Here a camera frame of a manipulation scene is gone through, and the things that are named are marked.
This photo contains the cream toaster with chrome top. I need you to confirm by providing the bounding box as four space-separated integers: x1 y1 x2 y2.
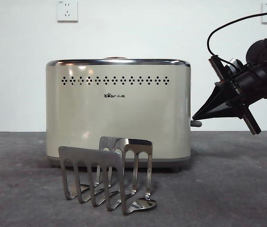
45 58 192 173

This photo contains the shiny steel toast rack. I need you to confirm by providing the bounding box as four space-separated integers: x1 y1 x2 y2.
58 136 157 216

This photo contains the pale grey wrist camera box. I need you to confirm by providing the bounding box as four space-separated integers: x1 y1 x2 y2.
226 58 244 73

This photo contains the thin black cable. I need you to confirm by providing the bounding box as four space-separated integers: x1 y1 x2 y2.
207 8 267 57

